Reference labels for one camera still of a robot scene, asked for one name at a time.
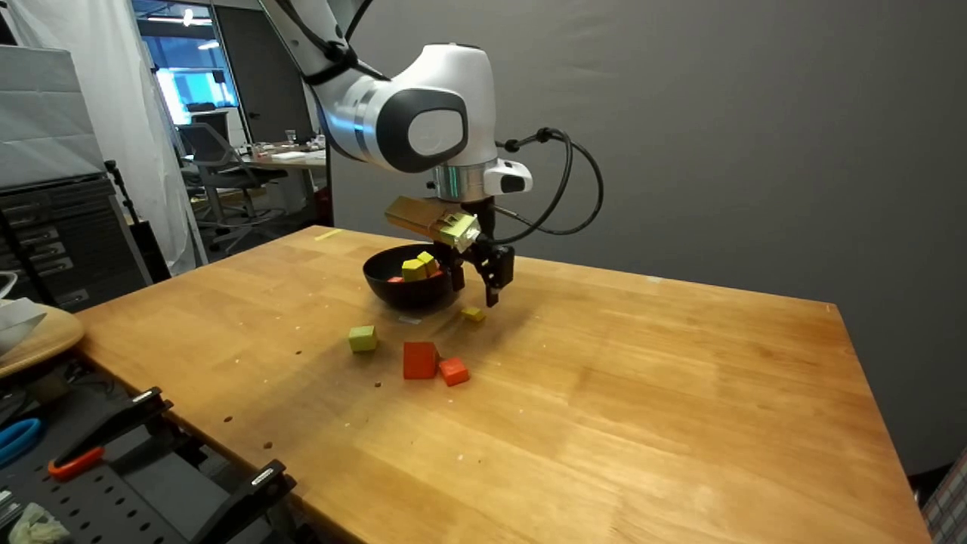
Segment tan wrist camera box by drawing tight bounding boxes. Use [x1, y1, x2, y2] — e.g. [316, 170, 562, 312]
[384, 195, 483, 253]

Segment grey fabric backdrop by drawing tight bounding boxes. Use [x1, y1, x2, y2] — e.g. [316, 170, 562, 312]
[331, 0, 967, 479]

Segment large red wedge block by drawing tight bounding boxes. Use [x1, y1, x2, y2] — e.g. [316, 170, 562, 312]
[402, 338, 443, 384]

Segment black pegboard cart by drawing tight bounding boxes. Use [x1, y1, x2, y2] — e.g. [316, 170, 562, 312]
[0, 358, 316, 544]

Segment black bowl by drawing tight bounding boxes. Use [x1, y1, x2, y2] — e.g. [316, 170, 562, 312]
[360, 241, 470, 313]

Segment small orange block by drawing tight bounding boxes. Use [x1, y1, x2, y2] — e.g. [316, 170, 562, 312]
[439, 358, 473, 390]

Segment light grey panel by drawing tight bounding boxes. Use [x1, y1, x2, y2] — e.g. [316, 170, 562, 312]
[0, 41, 108, 189]

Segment blue lit monitor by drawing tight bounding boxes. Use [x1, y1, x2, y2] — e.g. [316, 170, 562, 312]
[144, 17, 239, 130]

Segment yellow-green cube block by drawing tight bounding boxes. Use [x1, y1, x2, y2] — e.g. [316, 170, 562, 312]
[345, 323, 384, 358]

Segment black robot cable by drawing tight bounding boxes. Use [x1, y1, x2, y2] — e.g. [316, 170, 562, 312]
[267, 0, 607, 247]

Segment black equipment case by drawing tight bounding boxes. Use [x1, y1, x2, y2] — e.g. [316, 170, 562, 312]
[0, 171, 155, 313]

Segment background desk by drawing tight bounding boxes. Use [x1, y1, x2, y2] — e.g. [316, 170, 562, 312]
[239, 138, 336, 176]

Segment dark office chair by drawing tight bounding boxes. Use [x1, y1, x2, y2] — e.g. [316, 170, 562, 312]
[179, 119, 259, 253]

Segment crumpled white rag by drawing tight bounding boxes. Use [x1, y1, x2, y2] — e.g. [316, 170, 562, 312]
[3, 500, 72, 544]

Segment black stand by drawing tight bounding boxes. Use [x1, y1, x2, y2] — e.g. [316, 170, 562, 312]
[103, 156, 177, 285]

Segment round wooden board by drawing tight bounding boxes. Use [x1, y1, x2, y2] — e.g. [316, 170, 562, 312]
[0, 302, 88, 384]

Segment blue handled scissors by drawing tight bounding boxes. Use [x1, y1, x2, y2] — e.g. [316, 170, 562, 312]
[0, 414, 46, 468]

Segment white cloth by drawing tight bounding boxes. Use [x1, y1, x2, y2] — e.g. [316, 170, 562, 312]
[0, 290, 51, 358]

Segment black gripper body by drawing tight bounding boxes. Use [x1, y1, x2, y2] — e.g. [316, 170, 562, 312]
[463, 195, 519, 271]

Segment white fabric panel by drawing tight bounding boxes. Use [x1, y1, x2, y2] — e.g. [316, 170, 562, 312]
[10, 0, 208, 278]

